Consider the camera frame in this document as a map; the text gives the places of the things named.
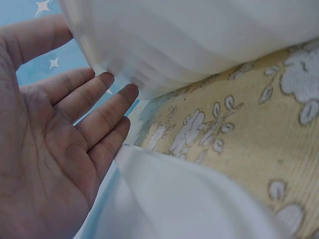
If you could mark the person's left hand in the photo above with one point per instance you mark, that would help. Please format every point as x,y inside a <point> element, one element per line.
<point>37,154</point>

